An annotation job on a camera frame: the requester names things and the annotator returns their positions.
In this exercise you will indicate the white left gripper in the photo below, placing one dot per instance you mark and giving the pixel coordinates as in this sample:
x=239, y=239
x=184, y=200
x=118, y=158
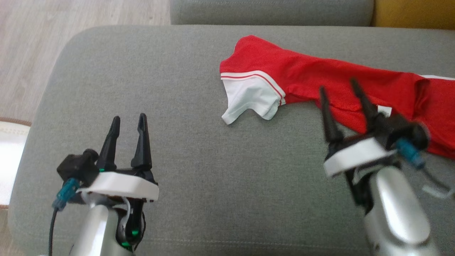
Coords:
x=121, y=185

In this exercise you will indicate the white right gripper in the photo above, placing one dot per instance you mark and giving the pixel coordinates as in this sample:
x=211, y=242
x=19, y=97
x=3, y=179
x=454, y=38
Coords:
x=355, y=154

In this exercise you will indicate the red jersey with white sleeves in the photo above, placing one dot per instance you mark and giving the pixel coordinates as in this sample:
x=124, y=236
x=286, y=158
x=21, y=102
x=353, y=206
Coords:
x=284, y=67

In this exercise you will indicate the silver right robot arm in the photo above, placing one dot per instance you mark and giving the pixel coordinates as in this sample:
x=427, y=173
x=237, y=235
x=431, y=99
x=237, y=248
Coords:
x=398, y=213

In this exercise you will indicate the grey sofa seat cushion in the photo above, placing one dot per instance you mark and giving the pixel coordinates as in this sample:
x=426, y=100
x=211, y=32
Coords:
x=266, y=12
x=195, y=160

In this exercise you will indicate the white rug with brown edge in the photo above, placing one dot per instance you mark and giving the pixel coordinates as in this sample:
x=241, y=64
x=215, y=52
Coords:
x=10, y=160

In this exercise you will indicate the yellow sofa back cushion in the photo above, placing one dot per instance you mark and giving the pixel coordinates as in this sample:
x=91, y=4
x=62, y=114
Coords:
x=416, y=14

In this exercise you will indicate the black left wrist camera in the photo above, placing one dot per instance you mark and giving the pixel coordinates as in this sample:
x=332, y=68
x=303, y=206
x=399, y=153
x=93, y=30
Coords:
x=76, y=167

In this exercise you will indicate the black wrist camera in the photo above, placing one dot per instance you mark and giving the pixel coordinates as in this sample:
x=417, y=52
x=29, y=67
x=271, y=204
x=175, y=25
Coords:
x=408, y=131
x=76, y=167

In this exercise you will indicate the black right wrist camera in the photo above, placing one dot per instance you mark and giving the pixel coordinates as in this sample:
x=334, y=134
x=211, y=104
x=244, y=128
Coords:
x=408, y=131

